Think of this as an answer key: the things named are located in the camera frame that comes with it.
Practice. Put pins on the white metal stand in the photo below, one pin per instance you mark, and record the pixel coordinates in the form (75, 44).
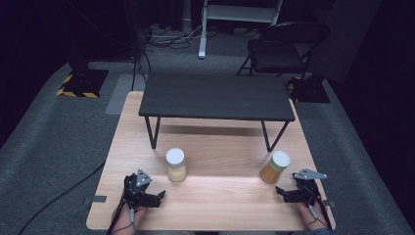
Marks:
(238, 13)

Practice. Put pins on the black base with yellow stripes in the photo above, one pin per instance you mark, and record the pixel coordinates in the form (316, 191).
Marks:
(85, 83)

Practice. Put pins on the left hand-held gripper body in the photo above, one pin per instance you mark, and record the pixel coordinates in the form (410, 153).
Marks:
(135, 189)

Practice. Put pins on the orange jar with green band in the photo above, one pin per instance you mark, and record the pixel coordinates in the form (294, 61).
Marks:
(274, 168)

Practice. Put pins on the person's right hand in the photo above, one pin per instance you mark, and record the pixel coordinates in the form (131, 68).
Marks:
(310, 216)

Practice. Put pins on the grey tape strip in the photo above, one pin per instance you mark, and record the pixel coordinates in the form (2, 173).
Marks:
(95, 199)

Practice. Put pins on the person's left hand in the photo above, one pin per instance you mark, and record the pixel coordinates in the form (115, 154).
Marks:
(125, 216)

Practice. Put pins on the black stand base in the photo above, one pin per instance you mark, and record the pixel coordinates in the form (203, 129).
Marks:
(310, 89)

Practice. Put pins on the pale jar with white lid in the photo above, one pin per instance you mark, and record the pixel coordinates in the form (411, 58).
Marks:
(176, 166)

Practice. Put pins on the black low shelf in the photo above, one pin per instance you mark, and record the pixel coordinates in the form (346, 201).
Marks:
(215, 96)

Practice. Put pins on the black folding chair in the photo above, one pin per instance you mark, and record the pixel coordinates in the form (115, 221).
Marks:
(280, 49)

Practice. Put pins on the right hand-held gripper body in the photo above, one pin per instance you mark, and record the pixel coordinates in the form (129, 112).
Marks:
(308, 186)

